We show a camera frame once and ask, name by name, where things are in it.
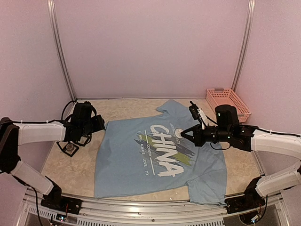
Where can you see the black brooch display case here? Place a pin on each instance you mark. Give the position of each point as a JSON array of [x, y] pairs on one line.
[[86, 139]]

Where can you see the silver round brooch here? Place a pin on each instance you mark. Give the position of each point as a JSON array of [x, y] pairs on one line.
[[69, 147]]

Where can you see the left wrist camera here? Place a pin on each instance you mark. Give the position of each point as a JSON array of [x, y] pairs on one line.
[[82, 112]]

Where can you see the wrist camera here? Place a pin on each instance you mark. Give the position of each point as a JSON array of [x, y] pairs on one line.
[[199, 115], [82, 112]]

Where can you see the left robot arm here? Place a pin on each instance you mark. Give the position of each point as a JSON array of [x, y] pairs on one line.
[[75, 129]]

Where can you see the left aluminium corner post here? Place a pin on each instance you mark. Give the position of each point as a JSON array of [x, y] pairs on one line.
[[59, 49]]

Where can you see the light blue printed t-shirt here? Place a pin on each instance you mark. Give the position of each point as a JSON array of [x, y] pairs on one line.
[[143, 155]]

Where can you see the aluminium corner post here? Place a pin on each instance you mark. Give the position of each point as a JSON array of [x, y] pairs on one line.
[[59, 49], [244, 44]]

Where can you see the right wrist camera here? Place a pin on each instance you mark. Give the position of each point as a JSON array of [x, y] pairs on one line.
[[199, 115]]

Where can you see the aluminium front rail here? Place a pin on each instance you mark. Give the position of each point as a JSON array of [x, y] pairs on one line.
[[112, 212]]

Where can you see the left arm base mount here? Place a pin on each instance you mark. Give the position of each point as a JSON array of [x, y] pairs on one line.
[[64, 204]]

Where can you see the pink plastic basket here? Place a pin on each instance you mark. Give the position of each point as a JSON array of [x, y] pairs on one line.
[[216, 97]]

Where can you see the right aluminium corner post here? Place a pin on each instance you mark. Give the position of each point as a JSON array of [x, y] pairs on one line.
[[244, 44]]

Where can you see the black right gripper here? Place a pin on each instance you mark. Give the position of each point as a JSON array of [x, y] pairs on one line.
[[198, 139]]

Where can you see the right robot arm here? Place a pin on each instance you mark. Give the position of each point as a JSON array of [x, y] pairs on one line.
[[249, 138]]

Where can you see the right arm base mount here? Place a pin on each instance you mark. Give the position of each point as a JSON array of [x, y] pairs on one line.
[[243, 203]]

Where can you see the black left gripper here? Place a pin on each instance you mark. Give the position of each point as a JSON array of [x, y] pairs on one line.
[[100, 124]]

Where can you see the orange round brooch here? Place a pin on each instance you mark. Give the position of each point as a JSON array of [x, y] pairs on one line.
[[178, 132]]

